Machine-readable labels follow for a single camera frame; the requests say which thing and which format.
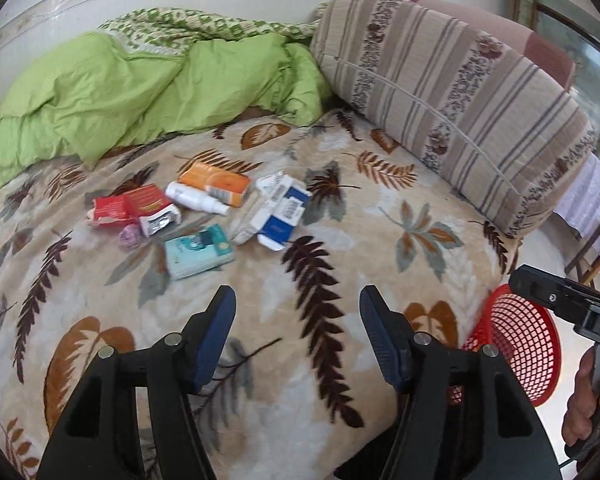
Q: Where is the flattened white carton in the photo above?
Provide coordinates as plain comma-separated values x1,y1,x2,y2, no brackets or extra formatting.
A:
231,172,287,246

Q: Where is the leaf print blanket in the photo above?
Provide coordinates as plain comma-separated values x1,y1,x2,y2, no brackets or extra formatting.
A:
0,109,525,480

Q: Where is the orange medicine box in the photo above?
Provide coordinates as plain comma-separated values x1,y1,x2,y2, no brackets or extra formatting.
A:
177,161,252,208

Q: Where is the wooden framed window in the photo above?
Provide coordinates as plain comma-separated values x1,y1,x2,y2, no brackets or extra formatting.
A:
511,0,600,161

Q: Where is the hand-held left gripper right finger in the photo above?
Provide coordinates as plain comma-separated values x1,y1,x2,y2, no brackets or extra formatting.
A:
332,285,563,480

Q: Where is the wooden chair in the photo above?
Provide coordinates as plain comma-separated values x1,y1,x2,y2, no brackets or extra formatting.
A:
564,217,600,292

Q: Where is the green duvet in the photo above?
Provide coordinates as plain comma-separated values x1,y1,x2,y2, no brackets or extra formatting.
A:
0,6,334,197

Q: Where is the teal tissue packet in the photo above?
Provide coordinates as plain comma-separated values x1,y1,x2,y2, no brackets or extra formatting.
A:
164,225,235,281

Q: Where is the striped floral cushion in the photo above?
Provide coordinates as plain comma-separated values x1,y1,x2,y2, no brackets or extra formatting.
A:
310,0,599,239

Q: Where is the crumpled pink wrapper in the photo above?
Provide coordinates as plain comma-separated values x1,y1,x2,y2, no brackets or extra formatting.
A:
119,224,145,252

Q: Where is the blue and white carton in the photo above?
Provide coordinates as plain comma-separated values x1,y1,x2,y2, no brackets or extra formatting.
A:
256,179,314,252

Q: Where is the pink sofa back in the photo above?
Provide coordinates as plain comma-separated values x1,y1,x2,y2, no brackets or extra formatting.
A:
394,0,579,87

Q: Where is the red mesh plastic basket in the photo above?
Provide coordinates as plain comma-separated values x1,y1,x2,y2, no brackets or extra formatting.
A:
462,284,562,406

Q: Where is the white lace cloth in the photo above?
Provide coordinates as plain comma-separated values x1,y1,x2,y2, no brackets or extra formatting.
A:
551,152,600,262

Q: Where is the red cigarette box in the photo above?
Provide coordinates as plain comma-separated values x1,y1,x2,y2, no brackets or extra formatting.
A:
124,184,175,217

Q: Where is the person's right hand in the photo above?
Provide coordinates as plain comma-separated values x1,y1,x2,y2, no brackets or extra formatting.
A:
562,347,600,448

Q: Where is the torn red paper box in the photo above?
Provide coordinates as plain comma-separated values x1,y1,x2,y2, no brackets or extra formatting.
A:
86,194,137,227

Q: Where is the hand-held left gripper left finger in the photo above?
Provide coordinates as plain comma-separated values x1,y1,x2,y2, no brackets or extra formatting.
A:
37,285,237,480

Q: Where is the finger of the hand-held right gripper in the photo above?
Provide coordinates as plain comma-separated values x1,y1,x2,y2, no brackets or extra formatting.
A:
509,265,595,320

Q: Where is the white spray bottle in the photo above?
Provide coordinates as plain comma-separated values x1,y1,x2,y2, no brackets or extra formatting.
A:
165,181,230,217

